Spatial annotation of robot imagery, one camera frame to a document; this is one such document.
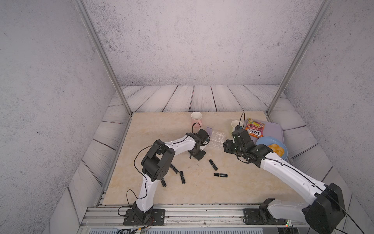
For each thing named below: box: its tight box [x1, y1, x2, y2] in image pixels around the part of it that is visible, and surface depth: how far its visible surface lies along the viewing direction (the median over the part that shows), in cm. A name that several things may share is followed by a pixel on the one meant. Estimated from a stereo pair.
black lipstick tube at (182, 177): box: [179, 170, 187, 185], surface depth 88 cm
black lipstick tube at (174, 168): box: [169, 163, 180, 174], surface depth 91 cm
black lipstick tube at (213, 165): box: [208, 158, 219, 171], surface depth 93 cm
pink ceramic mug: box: [190, 111, 203, 128], surface depth 107 cm
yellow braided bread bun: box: [268, 143, 285, 157], surface depth 97 cm
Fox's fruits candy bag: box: [245, 117, 266, 139], surface depth 110 cm
